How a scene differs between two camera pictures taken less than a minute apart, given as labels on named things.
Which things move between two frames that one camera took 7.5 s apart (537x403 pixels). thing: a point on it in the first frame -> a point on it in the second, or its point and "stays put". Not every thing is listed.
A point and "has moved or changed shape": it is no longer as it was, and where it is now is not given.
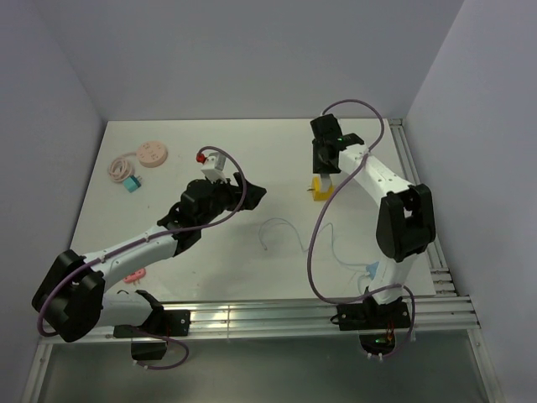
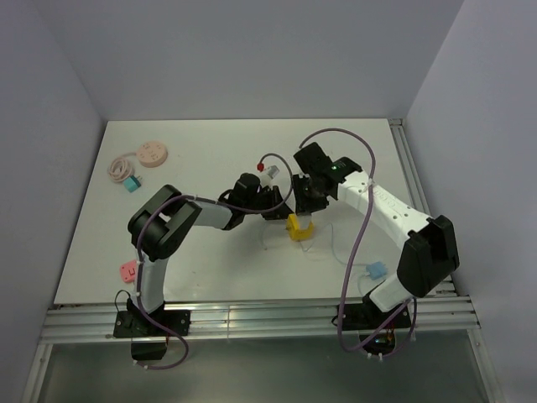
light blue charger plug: (372, 269) stays put
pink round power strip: (152, 154) stays put
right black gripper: (317, 166) -> (303, 203)
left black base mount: (169, 322) stays put
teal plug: (132, 183) stays put
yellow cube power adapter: (317, 194) has moved or changed shape
